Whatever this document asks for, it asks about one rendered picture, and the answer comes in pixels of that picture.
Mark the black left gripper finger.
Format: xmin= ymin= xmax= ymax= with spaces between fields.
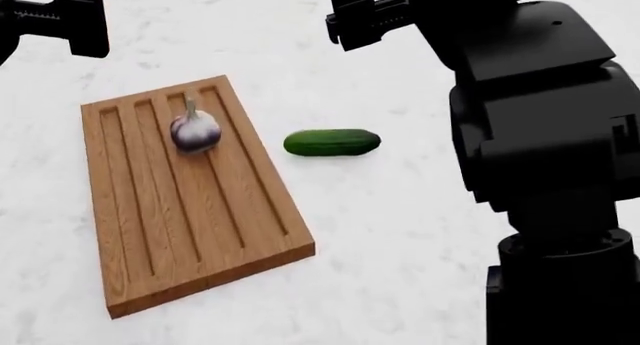
xmin=52 ymin=0 xmax=111 ymax=60

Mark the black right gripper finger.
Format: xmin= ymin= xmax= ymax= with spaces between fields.
xmin=325 ymin=0 xmax=382 ymax=54

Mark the grooved wooden cutting board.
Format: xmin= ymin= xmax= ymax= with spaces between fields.
xmin=80 ymin=73 xmax=317 ymax=321

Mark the green cucumber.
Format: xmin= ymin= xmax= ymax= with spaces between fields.
xmin=282 ymin=128 xmax=383 ymax=159

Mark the white purple garlic bulb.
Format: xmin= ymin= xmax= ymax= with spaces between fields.
xmin=169 ymin=93 xmax=223 ymax=154

